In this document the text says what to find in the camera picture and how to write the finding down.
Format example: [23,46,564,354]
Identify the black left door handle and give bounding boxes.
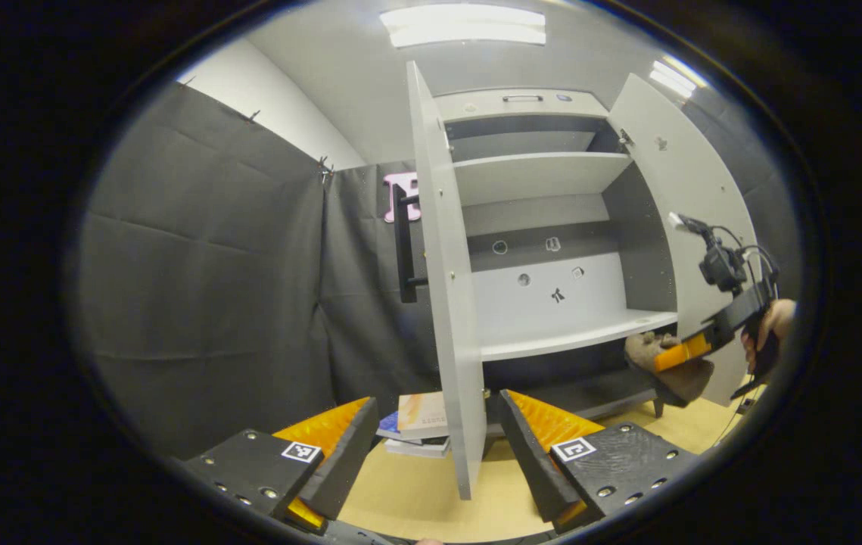
[393,184,429,304]

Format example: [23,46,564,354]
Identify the large ceiling light panel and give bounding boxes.
[379,4,547,48]

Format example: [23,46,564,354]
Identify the grey cabinet door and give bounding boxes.
[406,61,488,500]
[606,73,761,407]

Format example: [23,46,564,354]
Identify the black backdrop cloth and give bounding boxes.
[75,79,802,459]

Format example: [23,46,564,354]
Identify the grey shoe cabinet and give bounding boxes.
[434,89,681,459]

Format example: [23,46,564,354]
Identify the brown fuzzy shoe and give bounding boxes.
[624,331,715,403]

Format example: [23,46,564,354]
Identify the small ceiling light panel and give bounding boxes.
[649,54,708,99]

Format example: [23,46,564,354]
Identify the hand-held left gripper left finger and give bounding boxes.
[185,396,380,534]

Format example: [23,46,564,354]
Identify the white orange cover book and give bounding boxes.
[398,392,450,440]

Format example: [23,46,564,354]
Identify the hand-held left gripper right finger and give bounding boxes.
[497,389,698,534]

